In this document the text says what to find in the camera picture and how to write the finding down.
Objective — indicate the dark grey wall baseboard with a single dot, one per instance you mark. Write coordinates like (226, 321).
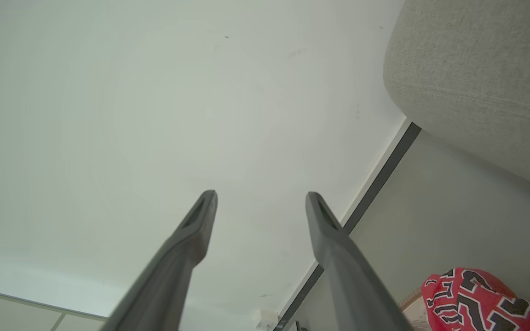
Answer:
(384, 171)

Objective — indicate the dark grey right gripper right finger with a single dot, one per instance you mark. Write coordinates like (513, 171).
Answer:
(348, 276)

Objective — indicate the light grey fabric sofa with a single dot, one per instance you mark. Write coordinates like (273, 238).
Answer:
(476, 69)

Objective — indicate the red printed jersey garment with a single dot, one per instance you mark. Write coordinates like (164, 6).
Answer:
(481, 294)

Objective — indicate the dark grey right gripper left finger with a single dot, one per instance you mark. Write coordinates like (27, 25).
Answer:
(180, 257)

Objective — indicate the white wall socket box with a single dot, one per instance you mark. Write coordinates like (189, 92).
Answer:
(267, 319)

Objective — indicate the beige woven laundry basket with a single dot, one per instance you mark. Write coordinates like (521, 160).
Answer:
(414, 318)

